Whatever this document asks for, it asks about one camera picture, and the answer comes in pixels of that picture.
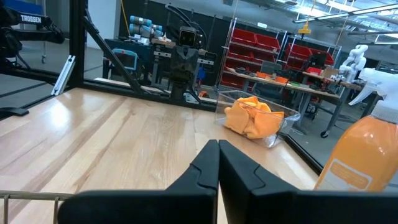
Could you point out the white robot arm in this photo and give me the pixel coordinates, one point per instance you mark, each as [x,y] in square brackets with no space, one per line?
[354,62]

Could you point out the silver aluminium bar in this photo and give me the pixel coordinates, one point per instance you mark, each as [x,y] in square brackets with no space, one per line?
[63,74]

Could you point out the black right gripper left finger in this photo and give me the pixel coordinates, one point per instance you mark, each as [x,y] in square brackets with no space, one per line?
[174,208]

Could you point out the orange microfiber towel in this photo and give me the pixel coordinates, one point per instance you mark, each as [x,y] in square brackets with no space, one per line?
[269,124]
[237,118]

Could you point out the red plastic bin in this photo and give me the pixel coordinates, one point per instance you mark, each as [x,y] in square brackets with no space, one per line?
[241,53]
[326,57]
[231,80]
[297,51]
[244,37]
[267,42]

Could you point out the clear plastic bin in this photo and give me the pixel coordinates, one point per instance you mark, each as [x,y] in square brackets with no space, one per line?
[290,121]

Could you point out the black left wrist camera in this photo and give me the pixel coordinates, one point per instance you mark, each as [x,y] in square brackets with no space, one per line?
[188,36]

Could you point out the orange spray bottle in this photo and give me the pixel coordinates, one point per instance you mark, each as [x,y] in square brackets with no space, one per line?
[357,155]

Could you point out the blue grey robot arm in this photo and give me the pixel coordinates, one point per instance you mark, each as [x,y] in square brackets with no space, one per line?
[144,28]

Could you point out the yellow hanging tag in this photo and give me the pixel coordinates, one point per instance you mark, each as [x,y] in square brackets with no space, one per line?
[304,29]

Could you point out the blue-edged tablet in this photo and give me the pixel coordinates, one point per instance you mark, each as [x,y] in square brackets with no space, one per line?
[124,59]

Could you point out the ceiling light bar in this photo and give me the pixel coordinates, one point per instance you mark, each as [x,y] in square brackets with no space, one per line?
[342,13]

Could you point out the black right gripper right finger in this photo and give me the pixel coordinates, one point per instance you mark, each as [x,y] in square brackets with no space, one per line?
[280,208]

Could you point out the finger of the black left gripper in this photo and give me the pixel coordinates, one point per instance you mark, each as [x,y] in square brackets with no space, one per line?
[192,62]
[178,62]

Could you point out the metal shelving rack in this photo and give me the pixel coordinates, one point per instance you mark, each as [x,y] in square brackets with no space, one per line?
[283,31]

